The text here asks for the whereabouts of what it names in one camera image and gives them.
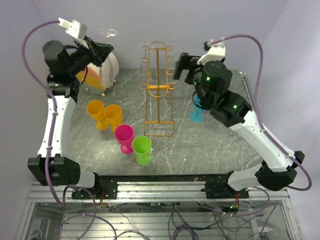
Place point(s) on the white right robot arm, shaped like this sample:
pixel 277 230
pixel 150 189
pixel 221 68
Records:
pixel 211 81

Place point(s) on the clear wine glass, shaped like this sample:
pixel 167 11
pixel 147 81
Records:
pixel 108 33
pixel 146 47

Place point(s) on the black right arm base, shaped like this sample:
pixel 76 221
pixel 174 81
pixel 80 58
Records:
pixel 216 187

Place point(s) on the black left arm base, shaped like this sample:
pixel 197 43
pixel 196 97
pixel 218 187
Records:
pixel 104 186

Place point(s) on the green plastic goblet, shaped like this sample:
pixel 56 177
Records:
pixel 142 146

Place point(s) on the orange plastic goblet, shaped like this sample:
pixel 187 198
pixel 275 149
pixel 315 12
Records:
pixel 114 115
pixel 95 109

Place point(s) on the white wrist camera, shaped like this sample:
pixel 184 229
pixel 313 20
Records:
pixel 73 28
pixel 214 52

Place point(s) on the orange plastic goblet inner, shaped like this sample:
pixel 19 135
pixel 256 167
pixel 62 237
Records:
pixel 114 115

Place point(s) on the pink plastic goblet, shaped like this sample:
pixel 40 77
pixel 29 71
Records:
pixel 124 134

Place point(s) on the aluminium frame rail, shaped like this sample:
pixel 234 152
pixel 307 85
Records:
pixel 130 192

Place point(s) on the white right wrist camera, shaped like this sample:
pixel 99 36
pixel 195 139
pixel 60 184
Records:
pixel 214 52

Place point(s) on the gold wire glass rack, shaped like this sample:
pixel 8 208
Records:
pixel 157 70

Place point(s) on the orange plastic goblet outer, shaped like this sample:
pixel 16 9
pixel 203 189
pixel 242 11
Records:
pixel 95 109

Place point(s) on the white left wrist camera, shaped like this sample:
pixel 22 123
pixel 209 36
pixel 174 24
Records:
pixel 73 28

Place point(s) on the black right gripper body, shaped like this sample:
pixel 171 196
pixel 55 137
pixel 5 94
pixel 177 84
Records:
pixel 194 67

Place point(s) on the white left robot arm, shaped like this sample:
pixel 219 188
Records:
pixel 51 161

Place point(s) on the teal plastic goblet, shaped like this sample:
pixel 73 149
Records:
pixel 197 115

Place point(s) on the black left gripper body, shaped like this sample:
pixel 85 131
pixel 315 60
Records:
pixel 82 58

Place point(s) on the white orange bread box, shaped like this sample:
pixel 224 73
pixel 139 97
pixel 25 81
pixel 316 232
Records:
pixel 97 79

